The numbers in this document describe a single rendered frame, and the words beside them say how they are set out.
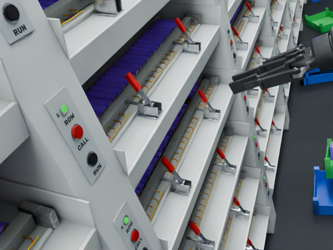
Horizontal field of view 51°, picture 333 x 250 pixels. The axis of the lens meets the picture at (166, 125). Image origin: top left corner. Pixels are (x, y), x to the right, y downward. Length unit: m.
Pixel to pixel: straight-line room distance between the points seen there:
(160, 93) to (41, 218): 0.35
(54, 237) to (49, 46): 0.23
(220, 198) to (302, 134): 1.07
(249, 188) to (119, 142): 0.76
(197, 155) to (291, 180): 0.94
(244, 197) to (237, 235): 0.16
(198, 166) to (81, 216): 0.39
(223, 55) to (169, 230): 0.56
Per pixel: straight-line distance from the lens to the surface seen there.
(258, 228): 1.40
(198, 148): 0.85
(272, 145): 1.75
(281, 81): 0.79
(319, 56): 0.79
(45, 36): 0.43
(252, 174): 1.30
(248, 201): 1.23
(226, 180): 1.03
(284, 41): 2.32
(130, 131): 0.61
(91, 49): 0.49
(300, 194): 1.65
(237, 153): 1.12
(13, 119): 0.39
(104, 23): 0.55
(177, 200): 0.74
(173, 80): 0.75
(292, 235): 1.51
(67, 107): 0.43
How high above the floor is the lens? 1.18
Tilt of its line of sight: 30 degrees down
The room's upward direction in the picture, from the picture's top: 21 degrees counter-clockwise
